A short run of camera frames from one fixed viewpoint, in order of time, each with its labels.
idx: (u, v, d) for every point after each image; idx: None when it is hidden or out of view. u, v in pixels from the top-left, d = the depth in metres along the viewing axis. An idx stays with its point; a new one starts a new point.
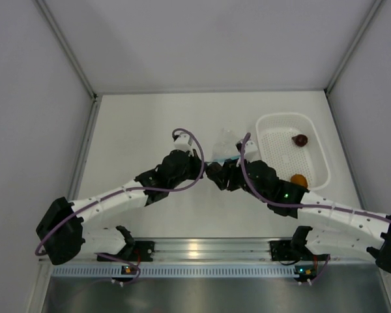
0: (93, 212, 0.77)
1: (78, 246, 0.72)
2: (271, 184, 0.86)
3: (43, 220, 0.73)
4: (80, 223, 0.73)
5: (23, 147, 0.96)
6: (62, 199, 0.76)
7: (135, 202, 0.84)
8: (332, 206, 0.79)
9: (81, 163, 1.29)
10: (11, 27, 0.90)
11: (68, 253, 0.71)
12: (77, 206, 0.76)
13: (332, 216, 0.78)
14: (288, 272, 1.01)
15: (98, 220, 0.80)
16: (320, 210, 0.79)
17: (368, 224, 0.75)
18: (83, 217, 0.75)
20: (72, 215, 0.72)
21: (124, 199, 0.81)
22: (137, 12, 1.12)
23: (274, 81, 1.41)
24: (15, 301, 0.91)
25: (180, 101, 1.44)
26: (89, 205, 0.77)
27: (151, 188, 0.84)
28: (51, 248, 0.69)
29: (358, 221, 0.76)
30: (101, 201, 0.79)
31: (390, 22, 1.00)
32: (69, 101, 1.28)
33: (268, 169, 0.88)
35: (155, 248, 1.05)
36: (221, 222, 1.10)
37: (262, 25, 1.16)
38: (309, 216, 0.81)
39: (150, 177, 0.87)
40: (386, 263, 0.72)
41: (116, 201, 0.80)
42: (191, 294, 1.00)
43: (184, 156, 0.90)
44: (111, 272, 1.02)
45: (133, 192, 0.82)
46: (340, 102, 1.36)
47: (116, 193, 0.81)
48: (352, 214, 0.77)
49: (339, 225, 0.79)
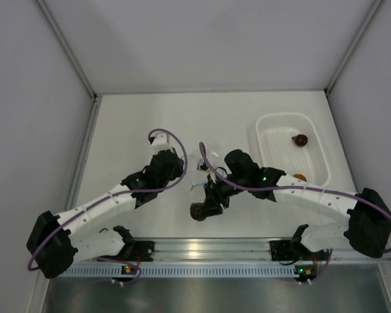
0: (80, 223, 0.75)
1: (70, 257, 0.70)
2: (247, 169, 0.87)
3: (32, 235, 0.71)
4: (66, 236, 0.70)
5: (23, 147, 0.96)
6: (48, 213, 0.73)
7: (123, 206, 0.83)
8: (304, 186, 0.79)
9: (82, 163, 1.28)
10: (10, 27, 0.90)
11: (61, 265, 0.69)
12: (63, 218, 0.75)
13: (305, 195, 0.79)
14: (288, 272, 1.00)
15: (87, 229, 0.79)
16: (293, 190, 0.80)
17: (337, 201, 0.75)
18: (70, 229, 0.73)
20: (58, 228, 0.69)
21: (112, 205, 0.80)
22: (137, 12, 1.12)
23: (273, 80, 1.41)
24: (16, 301, 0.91)
25: (180, 101, 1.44)
26: (75, 216, 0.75)
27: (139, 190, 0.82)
28: (43, 262, 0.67)
29: (328, 199, 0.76)
30: (88, 210, 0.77)
31: (390, 22, 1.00)
32: (69, 101, 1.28)
33: (244, 154, 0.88)
35: (155, 248, 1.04)
36: (220, 222, 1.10)
37: (262, 24, 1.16)
38: (284, 197, 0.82)
39: (137, 178, 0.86)
40: (360, 243, 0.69)
41: (104, 208, 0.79)
42: (191, 294, 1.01)
43: (171, 156, 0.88)
44: (110, 272, 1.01)
45: (120, 197, 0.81)
46: (340, 102, 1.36)
47: (103, 200, 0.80)
48: (323, 192, 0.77)
49: (312, 205, 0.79)
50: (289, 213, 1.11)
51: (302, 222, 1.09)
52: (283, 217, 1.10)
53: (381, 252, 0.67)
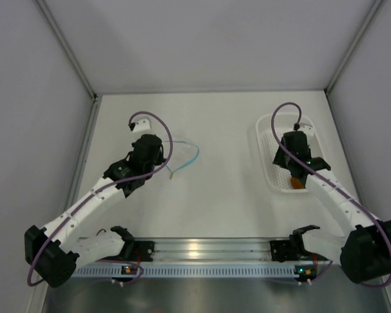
0: (68, 229, 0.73)
1: (70, 263, 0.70)
2: (297, 146, 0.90)
3: (27, 252, 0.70)
4: (57, 246, 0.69)
5: (23, 147, 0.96)
6: (34, 227, 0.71)
7: (111, 200, 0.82)
8: (335, 185, 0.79)
9: (82, 163, 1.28)
10: (10, 27, 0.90)
11: (63, 272, 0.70)
12: (50, 230, 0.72)
13: (331, 192, 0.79)
14: (288, 272, 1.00)
15: (80, 232, 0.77)
16: (324, 183, 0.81)
17: (354, 214, 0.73)
18: (60, 239, 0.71)
20: (47, 241, 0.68)
21: (98, 202, 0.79)
22: (137, 12, 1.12)
23: (274, 81, 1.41)
24: (17, 302, 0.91)
25: (180, 101, 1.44)
26: (62, 224, 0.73)
27: (123, 179, 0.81)
28: (44, 273, 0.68)
29: (348, 207, 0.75)
30: (73, 215, 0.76)
31: None
32: (68, 101, 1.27)
33: (302, 134, 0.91)
35: (155, 248, 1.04)
36: (221, 222, 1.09)
37: (262, 24, 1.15)
38: (313, 184, 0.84)
39: (120, 166, 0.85)
40: (348, 259, 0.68)
41: (90, 207, 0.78)
42: (191, 293, 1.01)
43: (155, 139, 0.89)
44: (110, 272, 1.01)
45: (103, 192, 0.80)
46: (341, 102, 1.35)
47: (88, 199, 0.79)
48: (348, 200, 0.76)
49: (332, 204, 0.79)
50: (290, 214, 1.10)
51: (302, 222, 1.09)
52: (283, 218, 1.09)
53: (360, 279, 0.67)
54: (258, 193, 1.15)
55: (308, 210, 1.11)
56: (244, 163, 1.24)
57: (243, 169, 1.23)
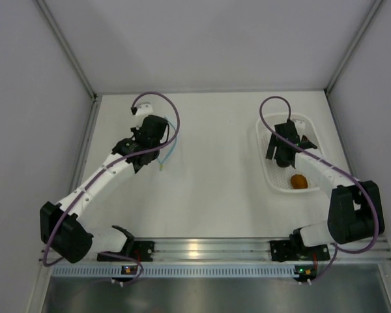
0: (84, 203, 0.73)
1: (85, 238, 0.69)
2: (285, 130, 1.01)
3: (42, 229, 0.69)
4: (74, 219, 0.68)
5: (24, 147, 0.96)
6: (49, 203, 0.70)
7: (121, 175, 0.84)
8: (320, 158, 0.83)
9: (82, 163, 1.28)
10: (10, 28, 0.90)
11: (81, 247, 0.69)
12: (66, 205, 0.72)
13: (316, 163, 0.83)
14: (288, 272, 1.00)
15: (93, 207, 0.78)
16: (310, 158, 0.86)
17: (336, 177, 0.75)
18: (76, 212, 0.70)
20: (64, 214, 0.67)
21: (110, 176, 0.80)
22: (136, 12, 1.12)
23: (273, 80, 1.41)
24: (17, 302, 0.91)
25: (180, 101, 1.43)
26: (77, 197, 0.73)
27: (132, 153, 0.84)
28: (61, 250, 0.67)
29: (332, 173, 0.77)
30: (86, 189, 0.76)
31: None
32: (68, 100, 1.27)
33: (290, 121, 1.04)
35: (155, 248, 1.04)
36: (221, 222, 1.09)
37: (262, 24, 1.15)
38: (302, 162, 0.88)
39: (128, 143, 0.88)
40: (333, 223, 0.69)
41: (103, 181, 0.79)
42: (191, 294, 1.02)
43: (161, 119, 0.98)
44: (110, 272, 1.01)
45: (115, 167, 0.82)
46: (340, 102, 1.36)
47: (99, 175, 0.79)
48: (331, 167, 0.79)
49: (317, 174, 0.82)
50: (290, 213, 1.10)
51: (302, 222, 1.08)
52: (284, 218, 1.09)
53: (345, 240, 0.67)
54: (258, 193, 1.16)
55: (308, 209, 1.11)
56: (244, 163, 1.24)
57: (243, 168, 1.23)
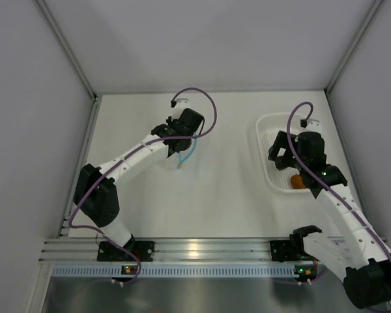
0: (121, 171, 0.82)
1: (114, 205, 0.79)
2: (313, 150, 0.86)
3: (78, 188, 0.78)
4: (112, 184, 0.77)
5: (25, 147, 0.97)
6: (89, 166, 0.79)
7: (156, 154, 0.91)
8: (352, 208, 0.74)
9: (82, 163, 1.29)
10: (10, 28, 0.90)
11: (109, 212, 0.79)
12: (104, 169, 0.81)
13: (346, 215, 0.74)
14: (288, 272, 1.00)
15: (129, 177, 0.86)
16: (339, 203, 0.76)
17: (367, 244, 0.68)
18: (113, 177, 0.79)
20: (102, 177, 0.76)
21: (147, 152, 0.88)
22: (137, 12, 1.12)
23: (273, 81, 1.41)
24: (17, 302, 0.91)
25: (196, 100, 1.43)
26: (116, 165, 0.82)
27: (169, 137, 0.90)
28: (92, 210, 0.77)
29: (363, 235, 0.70)
30: (126, 160, 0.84)
31: None
32: (69, 100, 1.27)
33: (320, 138, 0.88)
35: (154, 248, 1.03)
36: (221, 222, 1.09)
37: (262, 25, 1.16)
38: (327, 203, 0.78)
39: (166, 128, 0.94)
40: (352, 287, 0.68)
41: (140, 155, 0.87)
42: (191, 294, 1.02)
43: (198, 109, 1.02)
44: (110, 272, 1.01)
45: (152, 145, 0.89)
46: (340, 102, 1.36)
47: (138, 149, 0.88)
48: (363, 228, 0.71)
49: (343, 227, 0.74)
50: (290, 213, 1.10)
51: (302, 222, 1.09)
52: (285, 218, 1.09)
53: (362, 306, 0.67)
54: (258, 193, 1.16)
55: (308, 209, 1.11)
56: (244, 163, 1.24)
57: (242, 169, 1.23)
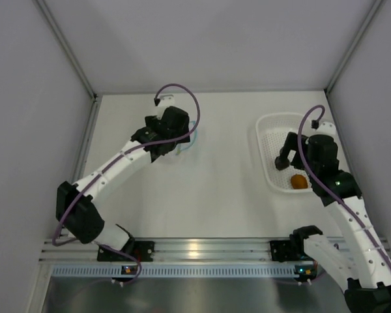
0: (100, 186, 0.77)
1: (98, 220, 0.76)
2: (325, 156, 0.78)
3: (58, 207, 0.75)
4: (89, 201, 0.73)
5: (25, 147, 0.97)
6: (66, 183, 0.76)
7: (138, 162, 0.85)
8: (365, 227, 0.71)
9: (82, 163, 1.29)
10: (10, 29, 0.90)
11: (92, 228, 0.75)
12: (81, 186, 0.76)
13: (358, 233, 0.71)
14: (288, 272, 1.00)
15: (109, 190, 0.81)
16: (351, 219, 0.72)
17: (378, 267, 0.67)
18: (91, 193, 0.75)
20: (79, 195, 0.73)
21: (126, 162, 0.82)
22: (137, 13, 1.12)
23: (272, 81, 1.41)
24: (17, 302, 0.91)
25: (192, 102, 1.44)
26: (93, 180, 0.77)
27: (151, 143, 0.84)
28: (73, 229, 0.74)
29: (373, 256, 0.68)
30: (103, 173, 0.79)
31: None
32: (68, 101, 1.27)
33: (333, 142, 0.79)
35: (154, 248, 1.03)
36: (221, 222, 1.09)
37: (262, 25, 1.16)
38: (337, 216, 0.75)
39: (147, 132, 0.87)
40: (353, 301, 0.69)
41: (119, 167, 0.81)
42: (191, 293, 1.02)
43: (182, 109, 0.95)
44: (110, 272, 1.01)
45: (132, 154, 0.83)
46: (340, 102, 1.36)
47: (117, 159, 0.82)
48: (375, 249, 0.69)
49: (352, 244, 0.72)
50: (290, 213, 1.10)
51: (303, 222, 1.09)
52: (285, 217, 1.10)
53: None
54: (258, 193, 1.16)
55: (308, 209, 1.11)
56: (244, 162, 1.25)
57: (242, 169, 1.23)
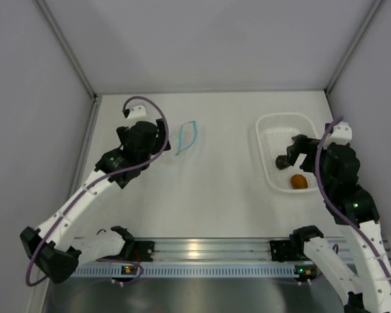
0: (62, 229, 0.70)
1: (68, 261, 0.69)
2: (345, 173, 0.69)
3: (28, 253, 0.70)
4: (52, 248, 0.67)
5: (25, 147, 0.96)
6: (27, 230, 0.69)
7: (104, 194, 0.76)
8: (379, 256, 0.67)
9: (82, 163, 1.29)
10: (10, 29, 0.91)
11: (66, 270, 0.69)
12: (44, 231, 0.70)
13: (371, 261, 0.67)
14: (288, 272, 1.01)
15: (77, 229, 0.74)
16: (365, 245, 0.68)
17: (386, 297, 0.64)
18: (55, 240, 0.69)
20: (40, 244, 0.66)
21: (90, 197, 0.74)
22: (137, 13, 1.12)
23: (272, 81, 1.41)
24: (17, 302, 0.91)
25: (195, 101, 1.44)
26: (55, 223, 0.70)
27: (115, 172, 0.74)
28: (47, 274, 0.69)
29: (383, 285, 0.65)
30: (66, 214, 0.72)
31: None
32: (68, 101, 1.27)
33: (354, 156, 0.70)
35: (154, 248, 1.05)
36: (221, 222, 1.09)
37: (262, 25, 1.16)
38: (350, 238, 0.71)
39: (113, 156, 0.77)
40: None
41: (82, 204, 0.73)
42: (191, 294, 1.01)
43: (151, 126, 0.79)
44: (110, 272, 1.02)
45: (96, 187, 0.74)
46: (340, 102, 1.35)
47: (79, 195, 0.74)
48: (386, 279, 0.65)
49: (362, 269, 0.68)
50: (290, 214, 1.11)
51: (303, 222, 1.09)
52: (285, 217, 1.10)
53: None
54: (258, 193, 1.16)
55: (308, 210, 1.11)
56: (244, 162, 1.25)
57: (242, 169, 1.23)
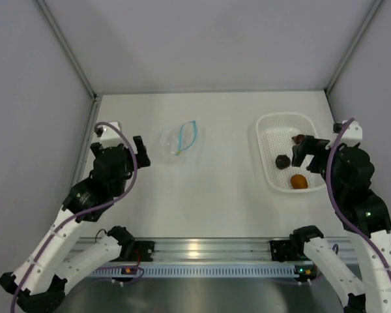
0: (35, 276, 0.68)
1: (50, 297, 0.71)
2: (356, 180, 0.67)
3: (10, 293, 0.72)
4: (28, 297, 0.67)
5: (25, 147, 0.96)
6: (3, 277, 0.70)
7: (75, 233, 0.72)
8: (388, 267, 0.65)
9: (81, 163, 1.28)
10: (11, 30, 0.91)
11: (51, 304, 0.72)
12: (19, 277, 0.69)
13: (379, 271, 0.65)
14: (288, 272, 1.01)
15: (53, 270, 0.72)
16: (375, 255, 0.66)
17: None
18: (29, 287, 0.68)
20: (16, 291, 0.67)
21: (60, 240, 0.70)
22: (137, 14, 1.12)
23: (272, 81, 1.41)
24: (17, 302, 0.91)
25: (196, 101, 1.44)
26: (28, 272, 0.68)
27: (83, 212, 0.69)
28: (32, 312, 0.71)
29: (389, 296, 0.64)
30: (36, 260, 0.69)
31: None
32: (68, 102, 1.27)
33: (367, 162, 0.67)
35: (154, 248, 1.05)
36: (221, 222, 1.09)
37: (262, 25, 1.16)
38: (359, 246, 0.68)
39: (79, 192, 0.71)
40: None
41: (53, 249, 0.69)
42: (191, 295, 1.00)
43: (118, 154, 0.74)
44: (110, 272, 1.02)
45: (64, 229, 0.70)
46: (341, 102, 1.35)
47: (48, 240, 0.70)
48: None
49: (369, 278, 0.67)
50: (290, 214, 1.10)
51: (303, 222, 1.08)
52: (285, 217, 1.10)
53: None
54: (257, 193, 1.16)
55: (308, 210, 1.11)
56: (244, 162, 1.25)
57: (242, 169, 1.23)
